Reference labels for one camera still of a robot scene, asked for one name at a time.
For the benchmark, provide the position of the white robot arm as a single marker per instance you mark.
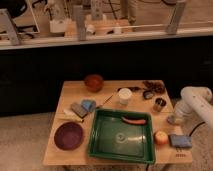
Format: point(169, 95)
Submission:
point(194, 99)

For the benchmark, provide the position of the orange brown bowl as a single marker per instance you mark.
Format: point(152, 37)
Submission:
point(94, 82)

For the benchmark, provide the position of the white cup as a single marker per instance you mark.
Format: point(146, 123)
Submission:
point(125, 95)

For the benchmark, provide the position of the thin brush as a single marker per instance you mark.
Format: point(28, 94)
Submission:
point(101, 105)

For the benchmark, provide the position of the light blue cloth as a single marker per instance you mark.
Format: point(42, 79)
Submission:
point(88, 105)

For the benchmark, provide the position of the wooden table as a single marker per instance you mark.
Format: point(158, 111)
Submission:
point(75, 91)

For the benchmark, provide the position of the dark brown dried bunch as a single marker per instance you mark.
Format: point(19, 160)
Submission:
point(156, 87)

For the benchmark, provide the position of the small dark cup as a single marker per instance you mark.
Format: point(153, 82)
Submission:
point(147, 94)

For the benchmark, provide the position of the pale yellow cloth left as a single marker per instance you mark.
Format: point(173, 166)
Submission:
point(70, 115)

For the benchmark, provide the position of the orange sausage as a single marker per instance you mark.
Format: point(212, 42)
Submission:
point(134, 121)

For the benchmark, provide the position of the green plastic tray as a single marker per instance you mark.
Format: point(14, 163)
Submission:
point(112, 138)

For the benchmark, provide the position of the small glass jar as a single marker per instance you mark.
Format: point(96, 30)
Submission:
point(159, 104)

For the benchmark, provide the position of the purple round plate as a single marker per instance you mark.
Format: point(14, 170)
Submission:
point(68, 136)

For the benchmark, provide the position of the red yellow apple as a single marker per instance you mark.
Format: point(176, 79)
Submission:
point(161, 138)

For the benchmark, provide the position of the white box device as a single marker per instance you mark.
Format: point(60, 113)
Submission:
point(59, 26)

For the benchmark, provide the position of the blue grey sponge right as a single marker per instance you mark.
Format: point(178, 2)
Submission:
point(180, 141)

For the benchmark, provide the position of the grey metal post middle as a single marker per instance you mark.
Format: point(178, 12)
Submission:
point(80, 24)

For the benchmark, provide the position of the grey metal post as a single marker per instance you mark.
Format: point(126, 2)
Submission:
point(11, 30)
point(80, 24)
point(176, 17)

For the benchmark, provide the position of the grey metal post right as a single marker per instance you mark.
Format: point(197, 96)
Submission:
point(176, 17)

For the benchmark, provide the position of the grey metal post left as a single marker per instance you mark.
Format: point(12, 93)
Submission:
point(11, 30)

